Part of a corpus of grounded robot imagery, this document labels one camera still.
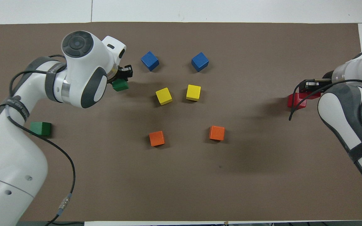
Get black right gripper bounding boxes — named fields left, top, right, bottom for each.
left=299, top=78, right=332, bottom=100

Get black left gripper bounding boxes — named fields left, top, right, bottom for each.
left=108, top=65, right=133, bottom=83

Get red cube block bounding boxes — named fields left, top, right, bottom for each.
left=299, top=91, right=322, bottom=100
left=287, top=93, right=307, bottom=110

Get green cube block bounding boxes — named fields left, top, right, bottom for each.
left=30, top=122, right=52, bottom=136
left=112, top=78, right=129, bottom=92

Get blue cube block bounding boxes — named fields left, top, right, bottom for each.
left=191, top=52, right=209, bottom=73
left=141, top=51, right=160, bottom=72

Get yellow cube block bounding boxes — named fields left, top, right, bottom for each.
left=155, top=87, right=173, bottom=105
left=186, top=84, right=201, bottom=101

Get orange cube block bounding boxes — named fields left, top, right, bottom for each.
left=149, top=131, right=166, bottom=147
left=209, top=126, right=225, bottom=141

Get brown table mat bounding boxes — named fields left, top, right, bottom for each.
left=0, top=22, right=362, bottom=222

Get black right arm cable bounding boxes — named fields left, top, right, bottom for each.
left=289, top=79, right=362, bottom=121

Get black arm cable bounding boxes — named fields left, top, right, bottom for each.
left=289, top=79, right=362, bottom=121
left=9, top=55, right=76, bottom=226

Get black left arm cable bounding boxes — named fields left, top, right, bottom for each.
left=9, top=55, right=76, bottom=226

